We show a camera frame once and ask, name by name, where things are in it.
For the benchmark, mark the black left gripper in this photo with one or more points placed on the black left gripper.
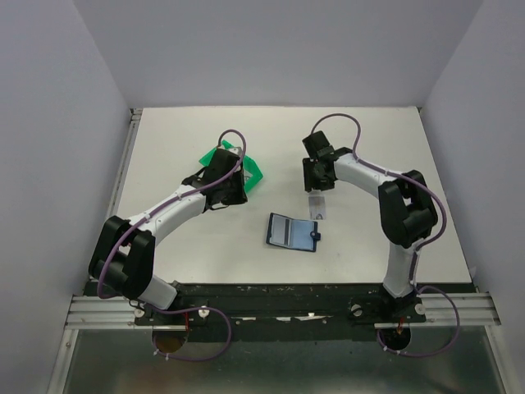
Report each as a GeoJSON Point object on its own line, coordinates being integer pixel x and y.
{"type": "Point", "coordinates": [240, 197]}

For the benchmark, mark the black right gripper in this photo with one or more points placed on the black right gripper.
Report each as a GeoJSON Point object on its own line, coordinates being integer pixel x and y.
{"type": "Point", "coordinates": [309, 182]}

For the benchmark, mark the green plastic bin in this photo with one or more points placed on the green plastic bin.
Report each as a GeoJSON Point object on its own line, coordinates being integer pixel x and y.
{"type": "Point", "coordinates": [252, 173]}

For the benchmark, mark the silver card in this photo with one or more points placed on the silver card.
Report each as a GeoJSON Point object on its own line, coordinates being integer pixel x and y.
{"type": "Point", "coordinates": [317, 207]}

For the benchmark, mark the grey striped credit card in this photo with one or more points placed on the grey striped credit card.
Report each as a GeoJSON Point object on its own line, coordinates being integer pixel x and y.
{"type": "Point", "coordinates": [280, 231]}

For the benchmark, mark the blue leather card holder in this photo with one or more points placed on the blue leather card holder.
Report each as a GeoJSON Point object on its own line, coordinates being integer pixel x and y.
{"type": "Point", "coordinates": [304, 234]}

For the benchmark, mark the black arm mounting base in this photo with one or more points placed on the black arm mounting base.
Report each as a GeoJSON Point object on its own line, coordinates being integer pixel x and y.
{"type": "Point", "coordinates": [283, 312]}

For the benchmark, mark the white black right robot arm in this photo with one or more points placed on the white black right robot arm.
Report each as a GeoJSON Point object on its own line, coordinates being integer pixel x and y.
{"type": "Point", "coordinates": [406, 210]}

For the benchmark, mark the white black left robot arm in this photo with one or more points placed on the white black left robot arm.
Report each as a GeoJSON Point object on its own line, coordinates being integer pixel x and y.
{"type": "Point", "coordinates": [123, 258]}

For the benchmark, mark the aluminium table edge rail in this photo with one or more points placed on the aluminium table edge rail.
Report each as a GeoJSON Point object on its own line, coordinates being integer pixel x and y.
{"type": "Point", "coordinates": [135, 118]}

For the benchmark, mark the aluminium front frame rail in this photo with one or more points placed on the aluminium front frame rail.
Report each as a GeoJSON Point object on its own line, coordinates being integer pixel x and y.
{"type": "Point", "coordinates": [101, 339]}

